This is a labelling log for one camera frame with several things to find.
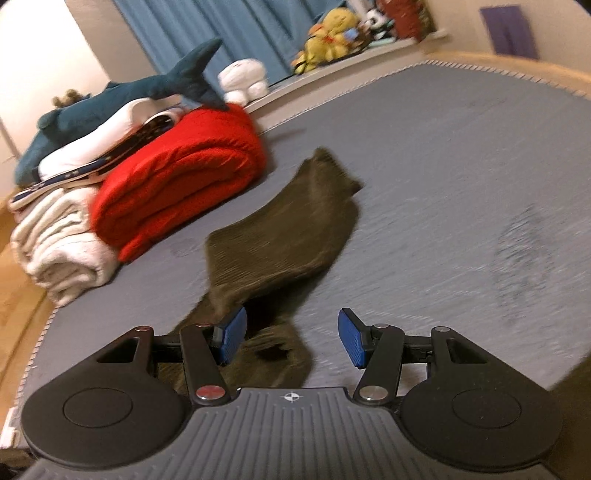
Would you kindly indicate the black and white plush toy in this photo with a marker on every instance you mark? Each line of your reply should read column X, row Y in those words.
column 378, row 25

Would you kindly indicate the dark red plush toy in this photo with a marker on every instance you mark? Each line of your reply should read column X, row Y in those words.
column 401, row 18

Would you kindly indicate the white folded blanket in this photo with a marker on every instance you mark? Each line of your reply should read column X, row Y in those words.
column 60, row 244

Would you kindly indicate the small brown plush toy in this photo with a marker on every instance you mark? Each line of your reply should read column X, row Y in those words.
column 67, row 98

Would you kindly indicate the grey mattress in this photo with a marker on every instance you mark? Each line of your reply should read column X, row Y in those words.
column 438, row 161

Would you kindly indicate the red folded blanket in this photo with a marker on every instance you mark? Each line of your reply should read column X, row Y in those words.
column 184, row 184

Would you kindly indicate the wooden bed frame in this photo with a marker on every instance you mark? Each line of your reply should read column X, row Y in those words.
column 531, row 64

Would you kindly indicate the blue curtain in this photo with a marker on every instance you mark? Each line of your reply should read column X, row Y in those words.
column 258, row 27

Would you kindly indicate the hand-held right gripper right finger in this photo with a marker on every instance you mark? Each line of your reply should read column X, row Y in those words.
column 353, row 339

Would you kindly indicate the white window ledge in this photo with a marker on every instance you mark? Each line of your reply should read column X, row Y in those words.
column 323, row 76

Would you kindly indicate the blue shark plush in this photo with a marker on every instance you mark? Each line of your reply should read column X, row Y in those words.
column 83, row 115

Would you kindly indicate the navy patterned cloth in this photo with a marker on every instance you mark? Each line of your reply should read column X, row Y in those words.
column 69, row 175

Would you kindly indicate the yellow plush toy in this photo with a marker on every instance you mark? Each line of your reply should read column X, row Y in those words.
column 330, row 37

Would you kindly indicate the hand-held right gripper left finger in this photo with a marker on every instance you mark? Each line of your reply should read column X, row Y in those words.
column 233, row 334

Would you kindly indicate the purple cloth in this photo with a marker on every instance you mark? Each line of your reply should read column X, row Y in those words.
column 508, row 30

